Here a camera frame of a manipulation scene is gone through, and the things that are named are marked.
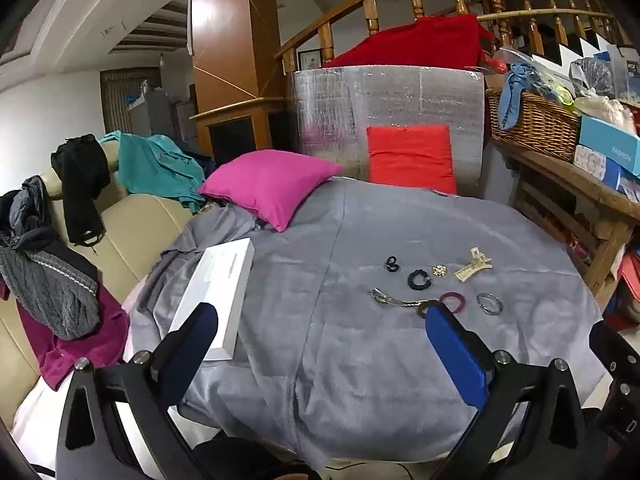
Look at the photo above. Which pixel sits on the red pillow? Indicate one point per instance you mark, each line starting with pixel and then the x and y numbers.
pixel 410 160

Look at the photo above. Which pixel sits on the grey jacket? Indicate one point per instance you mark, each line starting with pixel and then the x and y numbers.
pixel 50 285

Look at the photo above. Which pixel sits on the black garment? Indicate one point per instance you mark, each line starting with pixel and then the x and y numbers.
pixel 80 175

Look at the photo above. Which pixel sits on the cream hair claw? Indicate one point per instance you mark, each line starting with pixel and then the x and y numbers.
pixel 467 271

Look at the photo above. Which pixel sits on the magenta garment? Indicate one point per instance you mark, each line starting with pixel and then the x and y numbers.
pixel 85 355

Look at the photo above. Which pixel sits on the beige sofa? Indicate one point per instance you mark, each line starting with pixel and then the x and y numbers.
pixel 140 230

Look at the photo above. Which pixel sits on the wooden side table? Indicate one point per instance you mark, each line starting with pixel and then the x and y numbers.
pixel 600 220

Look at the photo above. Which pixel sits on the magenta pillow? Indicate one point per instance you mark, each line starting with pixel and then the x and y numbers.
pixel 265 185

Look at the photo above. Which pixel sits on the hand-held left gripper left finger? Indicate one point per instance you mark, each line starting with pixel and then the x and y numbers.
pixel 196 345

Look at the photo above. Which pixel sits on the clear plastic bag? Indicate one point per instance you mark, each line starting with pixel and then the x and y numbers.
pixel 592 77

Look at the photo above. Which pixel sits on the framed picture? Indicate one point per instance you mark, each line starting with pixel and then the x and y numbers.
pixel 308 59

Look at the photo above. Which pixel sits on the teal garment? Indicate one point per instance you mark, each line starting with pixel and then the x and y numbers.
pixel 155 165

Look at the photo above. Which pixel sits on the silver foil panel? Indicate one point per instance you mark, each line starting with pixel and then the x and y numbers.
pixel 330 110

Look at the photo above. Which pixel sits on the dark blue scrunchie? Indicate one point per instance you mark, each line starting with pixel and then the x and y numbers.
pixel 411 282

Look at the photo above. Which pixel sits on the wicker basket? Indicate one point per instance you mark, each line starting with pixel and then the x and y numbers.
pixel 540 125

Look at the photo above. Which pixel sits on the silver bangle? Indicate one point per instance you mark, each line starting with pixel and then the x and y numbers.
pixel 479 305

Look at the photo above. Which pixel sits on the blue cloth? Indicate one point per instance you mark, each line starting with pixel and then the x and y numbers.
pixel 515 90

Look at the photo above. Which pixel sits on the red cloth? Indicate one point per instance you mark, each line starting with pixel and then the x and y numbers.
pixel 425 42

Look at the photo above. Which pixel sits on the floral patterned box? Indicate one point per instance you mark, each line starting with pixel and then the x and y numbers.
pixel 590 162

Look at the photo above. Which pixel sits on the blue cardboard box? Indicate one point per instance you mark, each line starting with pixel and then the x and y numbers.
pixel 607 145

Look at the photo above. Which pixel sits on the white box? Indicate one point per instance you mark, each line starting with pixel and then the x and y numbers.
pixel 220 285

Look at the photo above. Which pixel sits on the gold brooch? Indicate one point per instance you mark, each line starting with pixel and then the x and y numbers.
pixel 439 270

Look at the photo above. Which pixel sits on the wooden stair railing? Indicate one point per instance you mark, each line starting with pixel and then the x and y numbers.
pixel 371 15

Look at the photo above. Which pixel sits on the grey blanket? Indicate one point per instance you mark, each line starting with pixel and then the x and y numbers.
pixel 350 360

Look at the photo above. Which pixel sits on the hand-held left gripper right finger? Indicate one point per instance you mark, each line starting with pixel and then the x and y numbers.
pixel 456 355

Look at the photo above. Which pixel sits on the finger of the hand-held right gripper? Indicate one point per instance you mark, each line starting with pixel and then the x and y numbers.
pixel 617 350

